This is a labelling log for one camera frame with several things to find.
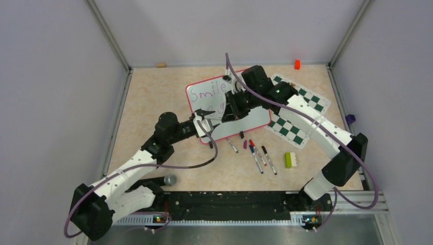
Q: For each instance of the black grey microphone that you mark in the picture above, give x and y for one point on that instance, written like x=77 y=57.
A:
x=168 y=180

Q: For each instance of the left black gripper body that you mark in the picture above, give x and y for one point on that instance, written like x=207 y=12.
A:
x=207 y=135

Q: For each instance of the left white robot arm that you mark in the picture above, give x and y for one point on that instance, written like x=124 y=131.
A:
x=95 y=208

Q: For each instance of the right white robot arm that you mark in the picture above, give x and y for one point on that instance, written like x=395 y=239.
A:
x=346 y=151

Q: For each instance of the orange block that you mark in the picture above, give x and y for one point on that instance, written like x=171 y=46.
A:
x=297 y=64

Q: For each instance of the green white toy brick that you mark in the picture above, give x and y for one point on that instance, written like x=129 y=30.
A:
x=290 y=160

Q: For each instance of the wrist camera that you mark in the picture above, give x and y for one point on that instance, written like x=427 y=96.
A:
x=202 y=127
x=228 y=77

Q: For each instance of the purple block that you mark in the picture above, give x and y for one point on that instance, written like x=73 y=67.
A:
x=350 y=119

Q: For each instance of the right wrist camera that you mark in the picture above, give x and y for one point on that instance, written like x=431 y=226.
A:
x=228 y=77

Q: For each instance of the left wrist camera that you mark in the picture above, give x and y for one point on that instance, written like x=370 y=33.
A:
x=202 y=127

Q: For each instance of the pink framed whiteboard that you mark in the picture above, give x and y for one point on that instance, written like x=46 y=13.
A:
x=210 y=95

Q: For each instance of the black whiteboard marker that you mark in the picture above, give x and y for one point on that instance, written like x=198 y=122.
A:
x=269 y=160

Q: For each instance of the green whiteboard marker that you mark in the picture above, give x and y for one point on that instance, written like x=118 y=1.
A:
x=232 y=145

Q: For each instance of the blue whiteboard marker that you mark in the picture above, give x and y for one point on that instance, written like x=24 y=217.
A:
x=255 y=158

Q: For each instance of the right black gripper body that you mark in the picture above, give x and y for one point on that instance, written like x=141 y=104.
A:
x=241 y=103

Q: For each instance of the red whiteboard marker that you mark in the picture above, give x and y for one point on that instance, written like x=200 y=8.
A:
x=257 y=152

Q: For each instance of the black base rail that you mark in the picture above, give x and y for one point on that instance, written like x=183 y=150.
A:
x=238 y=205

